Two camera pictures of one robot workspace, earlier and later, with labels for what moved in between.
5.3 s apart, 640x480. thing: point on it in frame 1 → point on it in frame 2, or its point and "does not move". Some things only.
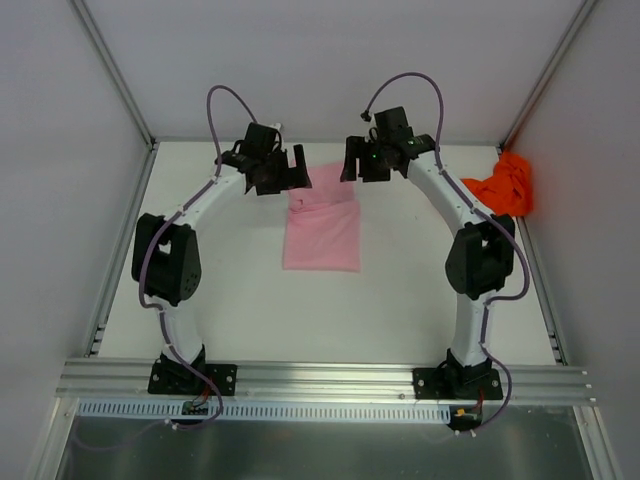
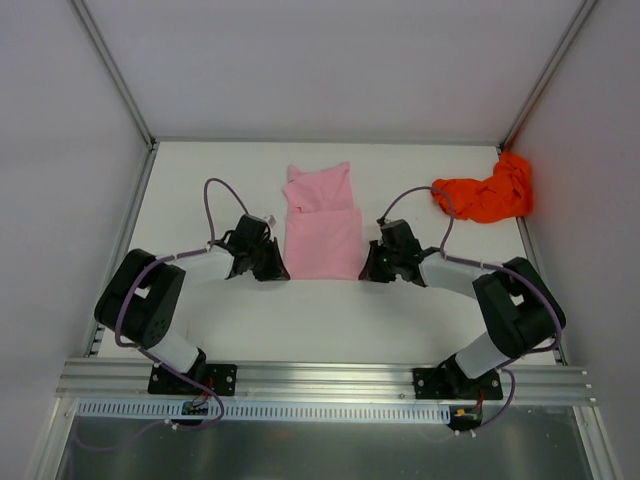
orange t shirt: (509, 189) does not move
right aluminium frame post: (583, 12) does not move
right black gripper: (368, 163) → (382, 263)
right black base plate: (457, 383) does not move
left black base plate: (169, 377) does not move
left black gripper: (279, 175) → (265, 259)
